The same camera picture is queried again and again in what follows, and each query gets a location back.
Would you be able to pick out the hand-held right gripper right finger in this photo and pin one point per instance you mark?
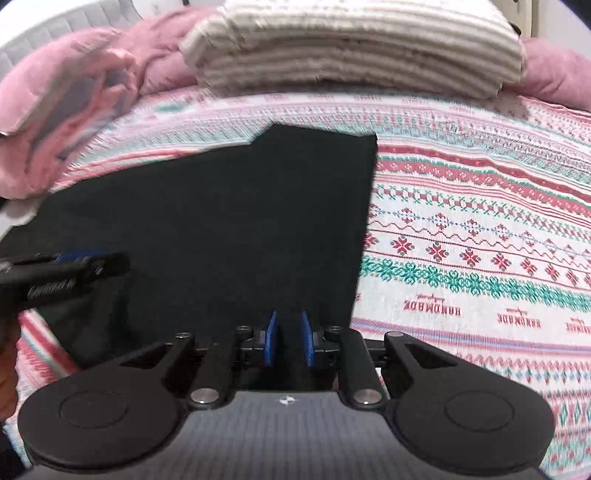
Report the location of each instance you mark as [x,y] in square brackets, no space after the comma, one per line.
[306,339]

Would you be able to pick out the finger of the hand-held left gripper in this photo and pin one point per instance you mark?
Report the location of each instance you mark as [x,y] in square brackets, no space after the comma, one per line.
[107,267]
[78,256]

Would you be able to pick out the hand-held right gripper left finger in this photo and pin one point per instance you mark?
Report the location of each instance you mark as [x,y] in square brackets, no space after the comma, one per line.
[270,339]

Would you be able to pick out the black pants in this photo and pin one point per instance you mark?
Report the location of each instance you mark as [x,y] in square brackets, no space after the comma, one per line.
[221,221]

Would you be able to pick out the pink fluffy comforter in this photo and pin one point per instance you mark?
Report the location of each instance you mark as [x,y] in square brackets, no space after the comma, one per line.
[60,106]

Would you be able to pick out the patterned knit-print bedspread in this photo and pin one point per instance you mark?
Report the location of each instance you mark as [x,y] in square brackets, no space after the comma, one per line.
[461,221]

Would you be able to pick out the grey padded headboard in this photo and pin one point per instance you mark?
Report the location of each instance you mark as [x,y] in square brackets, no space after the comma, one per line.
[51,27]

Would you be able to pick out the cream ribbed folded blanket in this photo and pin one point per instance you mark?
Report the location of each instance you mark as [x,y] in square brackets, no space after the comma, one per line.
[351,50]

